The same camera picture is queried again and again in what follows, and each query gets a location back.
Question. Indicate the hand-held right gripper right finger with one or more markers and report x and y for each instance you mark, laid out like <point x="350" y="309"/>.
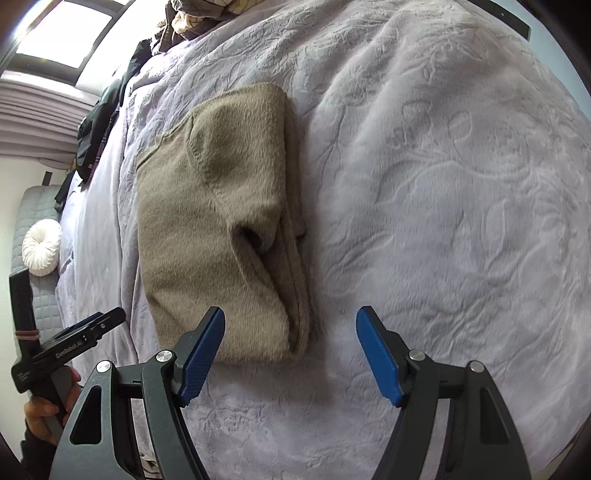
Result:
<point x="376" y="355"/>

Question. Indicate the person's left hand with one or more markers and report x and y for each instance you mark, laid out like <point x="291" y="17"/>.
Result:
<point x="41" y="413"/>

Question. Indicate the white round cushion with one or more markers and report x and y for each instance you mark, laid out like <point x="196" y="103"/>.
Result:
<point x="41" y="247"/>

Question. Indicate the black flat bar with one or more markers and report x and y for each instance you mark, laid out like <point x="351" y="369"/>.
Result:
<point x="510" y="18"/>

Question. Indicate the grey quilted sofa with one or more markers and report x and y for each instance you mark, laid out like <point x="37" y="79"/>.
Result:
<point x="39" y="203"/>

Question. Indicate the lavender embossed blanket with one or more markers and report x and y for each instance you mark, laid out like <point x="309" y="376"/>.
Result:
<point x="438" y="184"/>

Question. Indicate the brown knit sweater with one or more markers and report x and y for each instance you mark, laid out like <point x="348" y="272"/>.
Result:
<point x="207" y="207"/>

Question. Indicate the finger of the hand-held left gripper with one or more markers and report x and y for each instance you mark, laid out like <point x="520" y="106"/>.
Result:
<point x="99" y="323"/>

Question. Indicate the beige striped garment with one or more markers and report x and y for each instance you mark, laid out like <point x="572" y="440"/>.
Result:
<point x="203" y="18"/>

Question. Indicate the bright window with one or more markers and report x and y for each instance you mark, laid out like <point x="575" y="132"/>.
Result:
<point x="60" y="37"/>

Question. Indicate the pale pleated curtain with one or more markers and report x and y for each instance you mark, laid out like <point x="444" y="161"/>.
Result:
<point x="37" y="124"/>

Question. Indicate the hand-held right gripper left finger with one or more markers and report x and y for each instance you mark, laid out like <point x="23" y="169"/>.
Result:
<point x="203" y="355"/>

